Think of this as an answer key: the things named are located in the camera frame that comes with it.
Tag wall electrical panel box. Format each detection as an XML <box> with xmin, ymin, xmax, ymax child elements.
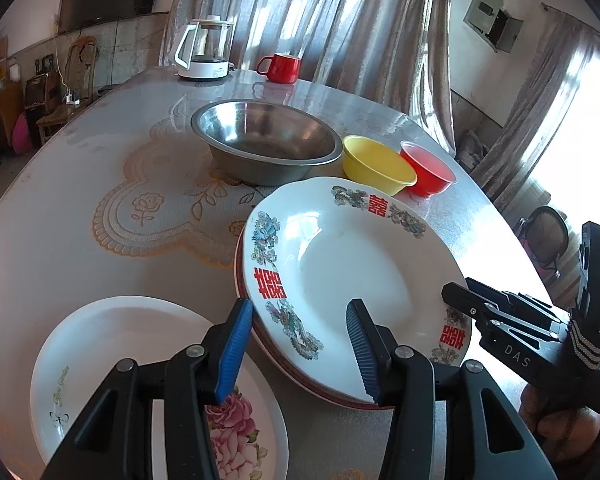
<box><xmin>462</xmin><ymin>0</ymin><xmax>523</xmax><ymax>53</ymax></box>

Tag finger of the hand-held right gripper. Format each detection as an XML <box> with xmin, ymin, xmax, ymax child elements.
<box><xmin>441</xmin><ymin>277</ymin><xmax>569</xmax><ymax>334</ymax></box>
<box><xmin>473</xmin><ymin>317</ymin><xmax>600</xmax><ymax>412</ymax></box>

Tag pink bag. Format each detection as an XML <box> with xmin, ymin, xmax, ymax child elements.
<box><xmin>12</xmin><ymin>114</ymin><xmax>32</xmax><ymax>152</ymax></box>

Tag red plastic bowl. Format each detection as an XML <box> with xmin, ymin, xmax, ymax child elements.
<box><xmin>399</xmin><ymin>140</ymin><xmax>458</xmax><ymax>199</ymax></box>

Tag red mug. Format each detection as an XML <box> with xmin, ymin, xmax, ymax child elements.
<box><xmin>256</xmin><ymin>53</ymin><xmax>302</xmax><ymax>85</ymax></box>

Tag stainless steel basin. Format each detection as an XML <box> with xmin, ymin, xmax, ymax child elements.
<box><xmin>190</xmin><ymin>100</ymin><xmax>343</xmax><ymax>187</ymax></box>

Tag dark oval back chair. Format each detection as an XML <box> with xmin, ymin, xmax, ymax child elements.
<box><xmin>515</xmin><ymin>205</ymin><xmax>571</xmax><ymax>281</ymax></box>

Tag person's right hand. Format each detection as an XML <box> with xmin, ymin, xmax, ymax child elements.
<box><xmin>519</xmin><ymin>385</ymin><xmax>600</xmax><ymax>463</ymax></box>

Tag red rimmed white plate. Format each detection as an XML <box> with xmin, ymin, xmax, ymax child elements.
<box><xmin>234</xmin><ymin>220</ymin><xmax>383</xmax><ymax>409</ymax></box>

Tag narrow grey sheer curtain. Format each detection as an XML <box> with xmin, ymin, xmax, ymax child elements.
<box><xmin>475</xmin><ymin>5</ymin><xmax>600</xmax><ymax>211</ymax></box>

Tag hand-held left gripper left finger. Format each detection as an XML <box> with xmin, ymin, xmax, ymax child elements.
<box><xmin>40</xmin><ymin>298</ymin><xmax>255</xmax><ymax>480</ymax></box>

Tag wide grey sheer curtain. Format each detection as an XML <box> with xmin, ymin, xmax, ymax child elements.
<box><xmin>160</xmin><ymin>0</ymin><xmax>456</xmax><ymax>156</ymax></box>

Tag wooden chair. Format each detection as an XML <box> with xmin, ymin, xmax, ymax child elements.
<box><xmin>36</xmin><ymin>36</ymin><xmax>101</xmax><ymax>143</ymax></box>

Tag white glass electric kettle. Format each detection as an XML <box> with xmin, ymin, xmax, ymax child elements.
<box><xmin>174</xmin><ymin>15</ymin><xmax>237</xmax><ymax>81</ymax></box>

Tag white dragon print plate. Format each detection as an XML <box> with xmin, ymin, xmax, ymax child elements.
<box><xmin>242</xmin><ymin>177</ymin><xmax>473</xmax><ymax>403</ymax></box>

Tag lace pattern tablecloth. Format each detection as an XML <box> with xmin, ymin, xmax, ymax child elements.
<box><xmin>0</xmin><ymin>67</ymin><xmax>556</xmax><ymax>480</ymax></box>

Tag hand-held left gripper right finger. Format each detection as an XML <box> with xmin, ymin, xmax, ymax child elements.
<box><xmin>346</xmin><ymin>298</ymin><xmax>558</xmax><ymax>480</ymax></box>

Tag grey bag pile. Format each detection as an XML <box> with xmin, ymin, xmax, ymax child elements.
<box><xmin>457</xmin><ymin>130</ymin><xmax>492</xmax><ymax>172</ymax></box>

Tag yellow plastic bowl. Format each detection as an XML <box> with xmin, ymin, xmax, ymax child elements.
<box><xmin>342</xmin><ymin>135</ymin><xmax>418</xmax><ymax>197</ymax></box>

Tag white pink flower plate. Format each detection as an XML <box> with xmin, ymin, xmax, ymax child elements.
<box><xmin>30</xmin><ymin>296</ymin><xmax>290</xmax><ymax>480</ymax></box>

